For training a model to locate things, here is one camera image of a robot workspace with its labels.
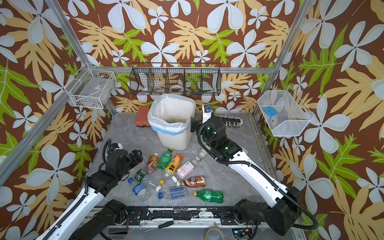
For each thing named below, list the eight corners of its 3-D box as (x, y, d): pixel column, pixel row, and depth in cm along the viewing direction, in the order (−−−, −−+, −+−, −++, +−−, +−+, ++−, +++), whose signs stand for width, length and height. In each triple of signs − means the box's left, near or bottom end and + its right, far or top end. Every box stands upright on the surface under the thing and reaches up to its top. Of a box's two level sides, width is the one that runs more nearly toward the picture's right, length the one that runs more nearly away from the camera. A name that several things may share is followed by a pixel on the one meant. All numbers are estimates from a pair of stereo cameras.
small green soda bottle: (157, 169, 91) (155, 166, 88) (165, 149, 100) (164, 146, 97) (167, 171, 90) (166, 168, 87) (174, 151, 99) (173, 148, 96)
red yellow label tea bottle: (146, 173, 89) (144, 170, 85) (149, 156, 97) (148, 152, 93) (156, 173, 90) (154, 170, 85) (159, 156, 97) (157, 152, 93)
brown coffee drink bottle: (176, 188, 84) (176, 184, 80) (177, 179, 88) (176, 176, 83) (204, 188, 85) (205, 185, 80) (204, 179, 88) (204, 176, 83)
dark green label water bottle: (135, 178, 88) (133, 175, 83) (141, 171, 91) (139, 167, 86) (158, 193, 82) (157, 190, 78) (164, 185, 85) (163, 181, 81)
